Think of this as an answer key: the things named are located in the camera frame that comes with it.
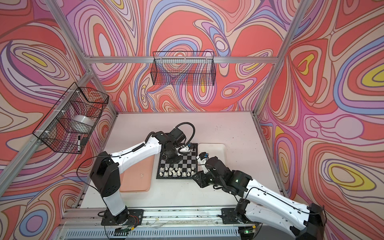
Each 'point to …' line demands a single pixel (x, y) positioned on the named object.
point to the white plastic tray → (212, 150)
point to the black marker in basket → (79, 144)
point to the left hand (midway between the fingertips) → (179, 158)
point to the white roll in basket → (81, 124)
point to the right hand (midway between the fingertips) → (196, 180)
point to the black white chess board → (185, 168)
